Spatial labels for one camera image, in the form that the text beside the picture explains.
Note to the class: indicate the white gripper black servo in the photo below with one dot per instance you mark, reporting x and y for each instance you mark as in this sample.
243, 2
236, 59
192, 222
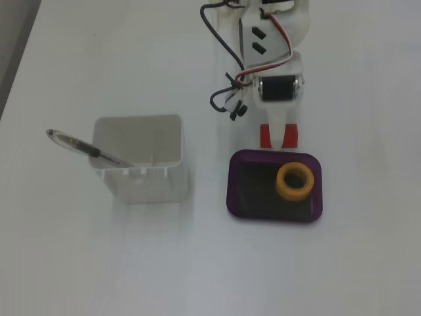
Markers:
279, 89

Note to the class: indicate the red rectangular cube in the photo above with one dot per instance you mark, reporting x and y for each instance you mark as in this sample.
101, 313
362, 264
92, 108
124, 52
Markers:
291, 136

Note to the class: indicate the white plastic box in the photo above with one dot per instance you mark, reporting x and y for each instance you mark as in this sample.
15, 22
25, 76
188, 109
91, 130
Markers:
148, 184

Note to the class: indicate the yellow tape roll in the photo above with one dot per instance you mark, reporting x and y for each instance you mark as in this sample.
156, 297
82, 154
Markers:
282, 187

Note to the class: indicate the purple metal tray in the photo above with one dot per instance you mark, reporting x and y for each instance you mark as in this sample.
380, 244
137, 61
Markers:
256, 187

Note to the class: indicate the black ballpoint pen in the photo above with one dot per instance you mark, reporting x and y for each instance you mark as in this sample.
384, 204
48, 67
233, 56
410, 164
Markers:
82, 145

